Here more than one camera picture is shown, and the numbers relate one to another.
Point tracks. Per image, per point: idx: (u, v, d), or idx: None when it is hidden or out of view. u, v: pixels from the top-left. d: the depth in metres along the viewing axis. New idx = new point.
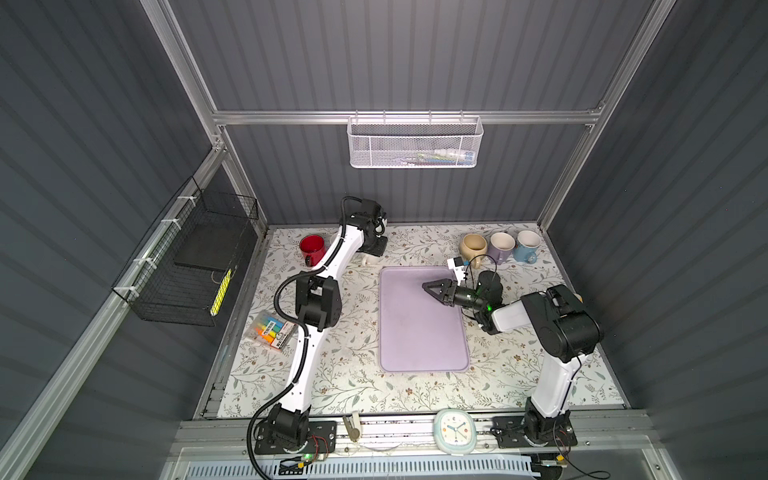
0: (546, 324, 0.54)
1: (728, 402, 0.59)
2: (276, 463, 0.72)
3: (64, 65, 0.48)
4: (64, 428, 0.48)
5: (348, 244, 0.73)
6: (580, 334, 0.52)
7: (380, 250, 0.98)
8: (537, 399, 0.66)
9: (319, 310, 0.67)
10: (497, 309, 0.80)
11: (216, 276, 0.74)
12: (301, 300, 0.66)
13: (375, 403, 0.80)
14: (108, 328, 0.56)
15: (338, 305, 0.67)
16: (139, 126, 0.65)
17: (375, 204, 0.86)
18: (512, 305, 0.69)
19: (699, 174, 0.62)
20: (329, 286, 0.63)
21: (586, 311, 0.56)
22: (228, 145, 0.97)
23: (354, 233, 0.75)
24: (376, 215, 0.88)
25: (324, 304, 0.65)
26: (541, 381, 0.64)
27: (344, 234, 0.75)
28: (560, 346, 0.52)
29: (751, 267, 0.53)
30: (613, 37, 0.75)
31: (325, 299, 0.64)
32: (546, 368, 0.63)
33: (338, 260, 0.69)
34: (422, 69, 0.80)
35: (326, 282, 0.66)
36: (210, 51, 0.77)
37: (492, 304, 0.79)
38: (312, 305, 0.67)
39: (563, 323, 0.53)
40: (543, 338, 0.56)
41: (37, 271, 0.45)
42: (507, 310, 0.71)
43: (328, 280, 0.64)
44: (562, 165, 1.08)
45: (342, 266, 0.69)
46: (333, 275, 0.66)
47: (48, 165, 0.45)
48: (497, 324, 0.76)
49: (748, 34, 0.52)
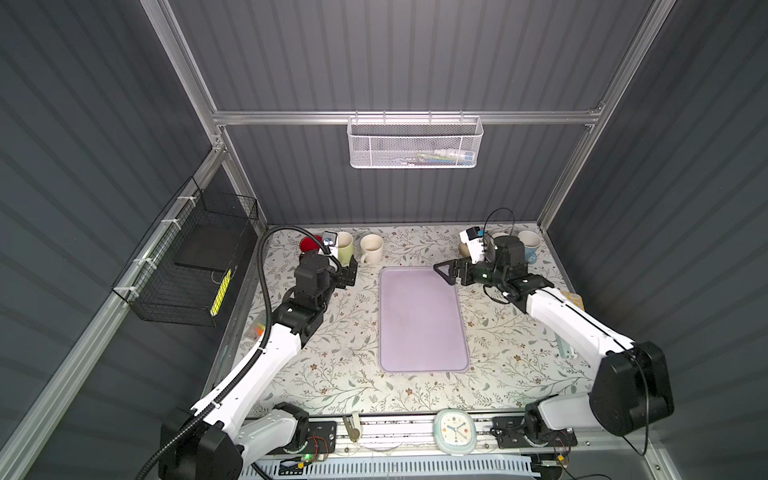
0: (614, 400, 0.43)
1: (728, 402, 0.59)
2: (275, 464, 0.72)
3: (64, 66, 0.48)
4: (63, 429, 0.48)
5: (270, 358, 0.49)
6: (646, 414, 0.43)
7: (349, 282, 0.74)
8: (541, 410, 0.67)
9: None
10: (545, 301, 0.58)
11: (215, 276, 0.75)
12: (171, 461, 0.39)
13: (375, 403, 0.80)
14: (108, 329, 0.56)
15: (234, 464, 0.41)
16: (139, 126, 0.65)
17: (319, 272, 0.56)
18: (568, 322, 0.53)
19: (699, 173, 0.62)
20: (209, 446, 0.38)
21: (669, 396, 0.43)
22: (228, 145, 0.97)
23: (287, 342, 0.51)
24: (320, 291, 0.59)
25: (208, 470, 0.38)
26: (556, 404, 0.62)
27: (267, 342, 0.51)
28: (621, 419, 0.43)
29: (752, 267, 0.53)
30: (613, 36, 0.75)
31: (205, 462, 0.38)
32: (568, 402, 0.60)
33: (244, 391, 0.44)
34: (423, 68, 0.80)
35: (205, 435, 0.43)
36: (210, 51, 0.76)
37: (516, 269, 0.65)
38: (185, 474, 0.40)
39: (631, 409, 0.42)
40: (604, 401, 0.45)
41: (38, 271, 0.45)
42: (560, 323, 0.54)
43: (211, 433, 0.41)
44: (562, 166, 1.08)
45: (251, 397, 0.44)
46: (225, 423, 0.40)
47: (48, 166, 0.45)
48: (536, 309, 0.59)
49: (748, 34, 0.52)
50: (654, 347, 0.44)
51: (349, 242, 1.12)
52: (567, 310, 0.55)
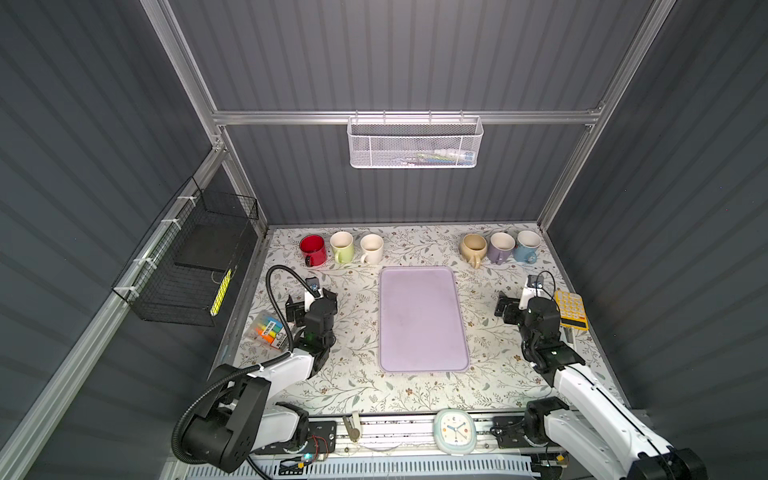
0: None
1: (727, 402, 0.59)
2: (275, 463, 0.72)
3: (64, 67, 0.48)
4: (63, 430, 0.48)
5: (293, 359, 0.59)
6: None
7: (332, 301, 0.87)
8: (546, 422, 0.65)
9: (220, 439, 0.42)
10: (575, 381, 0.56)
11: (215, 276, 0.75)
12: (202, 411, 0.43)
13: (376, 403, 0.80)
14: (108, 329, 0.56)
15: (252, 434, 0.44)
16: (139, 126, 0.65)
17: (324, 315, 0.67)
18: (596, 407, 0.51)
19: (699, 174, 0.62)
20: (254, 389, 0.45)
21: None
22: (228, 145, 0.97)
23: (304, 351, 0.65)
24: (324, 330, 0.69)
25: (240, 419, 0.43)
26: (569, 432, 0.60)
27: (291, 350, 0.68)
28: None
29: (752, 267, 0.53)
30: (612, 37, 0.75)
31: (243, 410, 0.43)
32: (583, 444, 0.57)
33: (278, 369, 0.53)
34: (423, 68, 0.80)
35: (251, 384, 0.47)
36: (210, 51, 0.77)
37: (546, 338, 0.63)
38: (209, 434, 0.42)
39: None
40: None
41: (37, 270, 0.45)
42: (589, 407, 0.52)
43: (255, 383, 0.46)
44: (563, 166, 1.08)
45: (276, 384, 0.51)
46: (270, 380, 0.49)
47: (47, 164, 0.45)
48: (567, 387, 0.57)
49: (748, 35, 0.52)
50: (688, 454, 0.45)
51: (349, 242, 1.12)
52: (596, 395, 0.53)
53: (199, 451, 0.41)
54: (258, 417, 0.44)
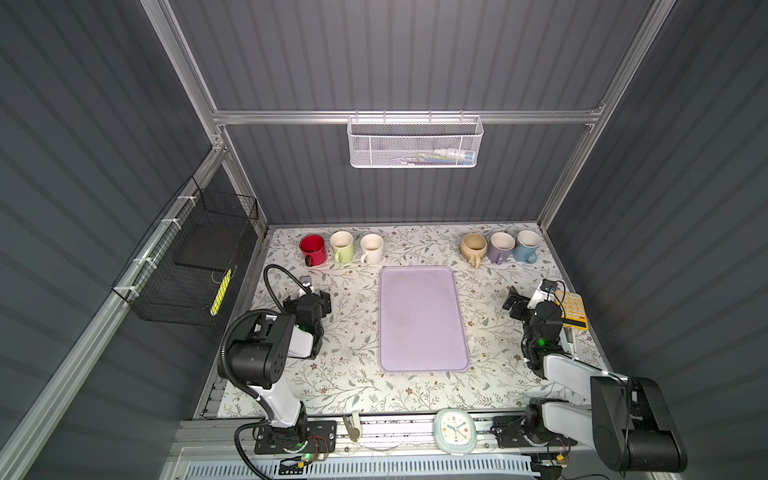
0: (610, 428, 0.44)
1: (727, 402, 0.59)
2: (275, 463, 0.72)
3: (64, 66, 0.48)
4: (63, 429, 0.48)
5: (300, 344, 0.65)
6: (648, 449, 0.42)
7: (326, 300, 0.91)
8: (545, 410, 0.67)
9: (262, 348, 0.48)
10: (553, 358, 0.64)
11: (216, 276, 0.74)
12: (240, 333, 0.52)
13: (375, 403, 0.80)
14: (109, 327, 0.57)
15: (282, 358, 0.50)
16: (139, 126, 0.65)
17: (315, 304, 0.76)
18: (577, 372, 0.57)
19: (699, 174, 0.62)
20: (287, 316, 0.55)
21: (673, 431, 0.42)
22: (228, 145, 0.97)
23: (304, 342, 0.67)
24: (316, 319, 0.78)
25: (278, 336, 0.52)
26: (561, 408, 0.67)
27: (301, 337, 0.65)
28: (614, 453, 0.43)
29: (752, 267, 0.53)
30: (613, 36, 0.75)
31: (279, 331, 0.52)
32: (573, 414, 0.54)
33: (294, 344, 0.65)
34: (423, 68, 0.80)
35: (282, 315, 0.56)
36: (210, 50, 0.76)
37: (546, 340, 0.69)
38: (250, 349, 0.50)
39: (632, 435, 0.42)
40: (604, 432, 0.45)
41: (37, 270, 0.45)
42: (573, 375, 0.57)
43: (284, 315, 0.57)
44: (562, 166, 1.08)
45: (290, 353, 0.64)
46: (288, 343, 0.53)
47: (47, 164, 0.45)
48: (549, 364, 0.65)
49: (748, 35, 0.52)
50: (650, 382, 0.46)
51: (349, 242, 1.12)
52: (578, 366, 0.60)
53: (241, 361, 0.48)
54: (287, 344, 0.52)
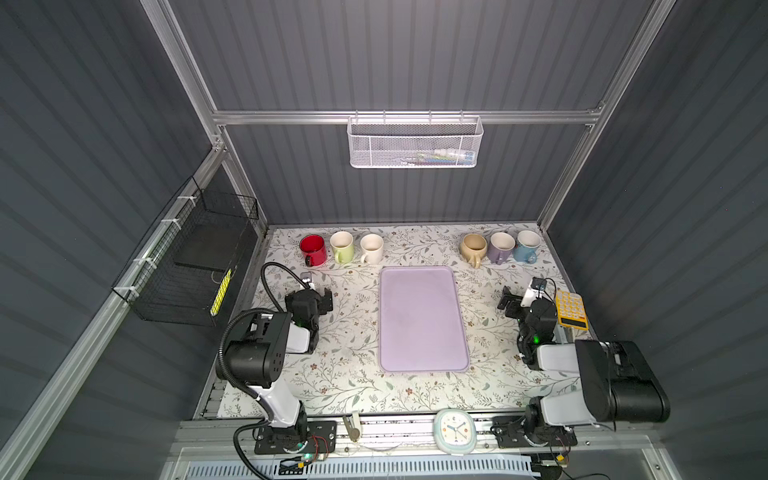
0: (598, 380, 0.46)
1: (728, 402, 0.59)
2: (275, 463, 0.72)
3: (64, 66, 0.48)
4: (64, 429, 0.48)
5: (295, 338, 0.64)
6: (637, 399, 0.44)
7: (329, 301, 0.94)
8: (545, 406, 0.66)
9: (260, 348, 0.50)
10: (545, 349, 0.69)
11: (216, 276, 0.74)
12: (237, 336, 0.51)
13: (375, 403, 0.80)
14: (109, 327, 0.57)
15: (282, 356, 0.51)
16: (140, 126, 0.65)
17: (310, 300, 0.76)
18: None
19: (699, 174, 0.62)
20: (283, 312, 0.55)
21: (655, 385, 0.46)
22: (228, 145, 0.97)
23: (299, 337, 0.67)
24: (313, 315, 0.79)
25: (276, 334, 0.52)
26: (558, 402, 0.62)
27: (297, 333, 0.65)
28: (603, 406, 0.45)
29: (753, 267, 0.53)
30: (613, 37, 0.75)
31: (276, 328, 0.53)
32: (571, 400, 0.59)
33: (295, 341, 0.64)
34: (423, 68, 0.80)
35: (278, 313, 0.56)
36: (210, 51, 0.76)
37: (539, 337, 0.72)
38: (248, 350, 0.50)
39: (619, 384, 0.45)
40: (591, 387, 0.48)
41: (37, 271, 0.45)
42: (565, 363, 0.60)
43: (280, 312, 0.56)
44: (562, 166, 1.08)
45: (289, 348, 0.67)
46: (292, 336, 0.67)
47: (46, 164, 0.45)
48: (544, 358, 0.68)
49: (748, 35, 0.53)
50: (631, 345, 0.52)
51: (349, 242, 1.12)
52: None
53: (240, 364, 0.48)
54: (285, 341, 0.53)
